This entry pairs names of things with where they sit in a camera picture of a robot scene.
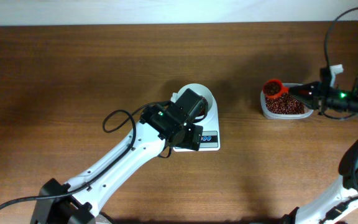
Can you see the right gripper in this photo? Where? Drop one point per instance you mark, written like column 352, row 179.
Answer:
column 321, row 96

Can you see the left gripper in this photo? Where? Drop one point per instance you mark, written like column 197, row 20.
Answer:
column 196, row 137

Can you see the orange measuring scoop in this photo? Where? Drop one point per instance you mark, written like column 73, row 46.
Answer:
column 274, row 89

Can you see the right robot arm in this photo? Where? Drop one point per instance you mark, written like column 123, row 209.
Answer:
column 341, row 198

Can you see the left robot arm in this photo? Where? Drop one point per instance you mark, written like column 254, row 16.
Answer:
column 81, row 198

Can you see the white digital kitchen scale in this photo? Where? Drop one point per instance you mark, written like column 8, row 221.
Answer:
column 210, row 138

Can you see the white round bowl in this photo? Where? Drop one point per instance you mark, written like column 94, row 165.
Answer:
column 200, row 89

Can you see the clear plastic food container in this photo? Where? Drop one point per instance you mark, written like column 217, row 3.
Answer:
column 270, row 115

